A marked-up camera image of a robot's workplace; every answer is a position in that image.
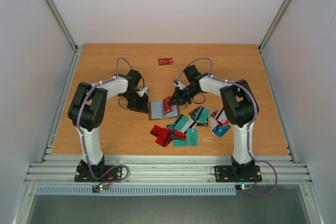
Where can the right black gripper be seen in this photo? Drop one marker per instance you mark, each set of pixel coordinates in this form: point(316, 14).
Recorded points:
point(182, 94)

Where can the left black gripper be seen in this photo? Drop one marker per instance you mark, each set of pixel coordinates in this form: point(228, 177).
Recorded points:
point(141, 107)

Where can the brown leather card holder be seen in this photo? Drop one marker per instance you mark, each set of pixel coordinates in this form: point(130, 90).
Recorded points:
point(156, 111)

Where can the red VIP card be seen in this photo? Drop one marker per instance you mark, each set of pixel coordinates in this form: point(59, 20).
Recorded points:
point(167, 108)

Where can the teal card bottom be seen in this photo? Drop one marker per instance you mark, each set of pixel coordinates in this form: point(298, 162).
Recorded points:
point(179, 123)

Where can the teal card with stripe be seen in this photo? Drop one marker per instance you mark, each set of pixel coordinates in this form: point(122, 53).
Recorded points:
point(202, 115)

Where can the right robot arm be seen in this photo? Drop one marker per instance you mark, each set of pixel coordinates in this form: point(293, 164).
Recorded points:
point(240, 108)

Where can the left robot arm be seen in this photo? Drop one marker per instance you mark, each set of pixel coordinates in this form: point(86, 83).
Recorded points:
point(87, 111)

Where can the black card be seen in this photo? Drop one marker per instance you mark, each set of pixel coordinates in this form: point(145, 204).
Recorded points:
point(194, 112)

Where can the dark red striped card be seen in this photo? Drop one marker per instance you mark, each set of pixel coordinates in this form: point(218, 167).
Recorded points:
point(156, 131)

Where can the white card centre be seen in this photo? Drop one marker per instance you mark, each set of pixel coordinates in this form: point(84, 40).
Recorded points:
point(190, 124)

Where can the red card left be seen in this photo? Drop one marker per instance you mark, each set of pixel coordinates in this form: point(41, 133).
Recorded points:
point(165, 137)

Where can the lone red card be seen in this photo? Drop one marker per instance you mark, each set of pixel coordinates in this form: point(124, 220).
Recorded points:
point(165, 61)

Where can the white card with stripe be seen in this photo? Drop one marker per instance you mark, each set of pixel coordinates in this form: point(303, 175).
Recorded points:
point(220, 117)

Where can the blue card right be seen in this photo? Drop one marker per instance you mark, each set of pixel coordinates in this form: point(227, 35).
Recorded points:
point(220, 131)

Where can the left circuit board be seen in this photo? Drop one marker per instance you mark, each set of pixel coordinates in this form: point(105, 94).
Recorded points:
point(99, 188)

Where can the circuit board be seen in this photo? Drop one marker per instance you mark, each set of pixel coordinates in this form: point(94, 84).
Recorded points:
point(99, 188)
point(244, 187)

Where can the right circuit board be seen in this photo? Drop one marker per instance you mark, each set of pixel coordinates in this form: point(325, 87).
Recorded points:
point(244, 187)

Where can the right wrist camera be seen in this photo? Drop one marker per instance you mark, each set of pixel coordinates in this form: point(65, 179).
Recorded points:
point(178, 84)

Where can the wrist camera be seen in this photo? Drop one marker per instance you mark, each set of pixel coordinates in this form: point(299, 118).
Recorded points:
point(178, 84)
point(143, 91)

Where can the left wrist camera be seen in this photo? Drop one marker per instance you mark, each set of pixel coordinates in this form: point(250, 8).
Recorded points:
point(143, 91)

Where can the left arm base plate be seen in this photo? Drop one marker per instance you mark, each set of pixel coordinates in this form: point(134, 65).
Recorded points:
point(115, 172)

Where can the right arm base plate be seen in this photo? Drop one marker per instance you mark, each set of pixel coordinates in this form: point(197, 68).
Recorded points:
point(225, 173)

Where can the aluminium frame rails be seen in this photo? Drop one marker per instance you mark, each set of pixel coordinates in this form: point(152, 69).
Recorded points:
point(166, 170)

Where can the grey slotted cable duct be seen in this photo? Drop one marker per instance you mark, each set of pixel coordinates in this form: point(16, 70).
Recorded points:
point(139, 190)

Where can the left frame post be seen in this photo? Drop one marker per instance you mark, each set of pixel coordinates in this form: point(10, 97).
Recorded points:
point(55, 12)

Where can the frame post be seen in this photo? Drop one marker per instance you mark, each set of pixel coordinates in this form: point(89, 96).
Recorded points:
point(275, 22)
point(55, 12)

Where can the right frame post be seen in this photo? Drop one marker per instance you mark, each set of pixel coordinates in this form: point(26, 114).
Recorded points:
point(275, 22)

